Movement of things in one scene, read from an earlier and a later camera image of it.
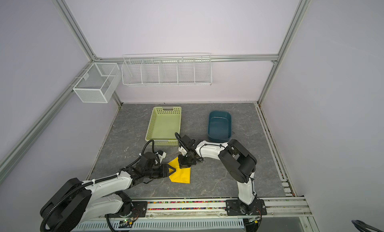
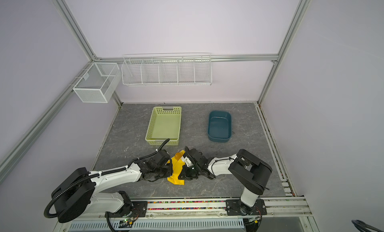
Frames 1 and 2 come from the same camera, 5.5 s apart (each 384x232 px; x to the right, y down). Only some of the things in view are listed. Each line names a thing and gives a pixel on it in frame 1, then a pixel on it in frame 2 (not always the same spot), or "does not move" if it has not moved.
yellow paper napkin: x=180 y=175 does not move
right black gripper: x=182 y=164 to x=186 y=175
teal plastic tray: x=219 y=126 does not move
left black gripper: x=164 y=171 does not move
